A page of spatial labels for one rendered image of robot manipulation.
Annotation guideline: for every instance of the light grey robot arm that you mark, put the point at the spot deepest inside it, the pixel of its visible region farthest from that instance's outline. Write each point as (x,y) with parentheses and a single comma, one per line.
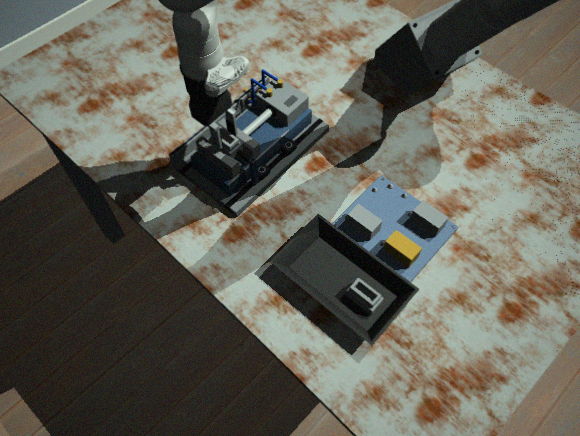
(463,27)

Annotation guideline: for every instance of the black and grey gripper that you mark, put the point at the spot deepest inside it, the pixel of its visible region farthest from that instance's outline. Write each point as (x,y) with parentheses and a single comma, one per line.
(220,73)

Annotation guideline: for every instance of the yellow rectangular block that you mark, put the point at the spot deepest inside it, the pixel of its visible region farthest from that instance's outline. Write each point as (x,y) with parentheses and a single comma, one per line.
(402,249)

